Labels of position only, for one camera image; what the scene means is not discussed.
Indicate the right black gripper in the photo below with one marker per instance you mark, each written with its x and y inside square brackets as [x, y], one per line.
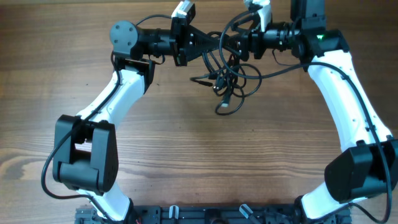
[244, 38]

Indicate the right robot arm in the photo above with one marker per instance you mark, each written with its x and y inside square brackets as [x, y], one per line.
[367, 165]

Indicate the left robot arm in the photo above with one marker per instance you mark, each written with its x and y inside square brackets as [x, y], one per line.
[85, 154]

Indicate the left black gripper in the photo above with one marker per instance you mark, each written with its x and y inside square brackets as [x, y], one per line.
[183, 37]

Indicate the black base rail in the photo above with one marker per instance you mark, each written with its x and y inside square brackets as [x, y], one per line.
[214, 214]

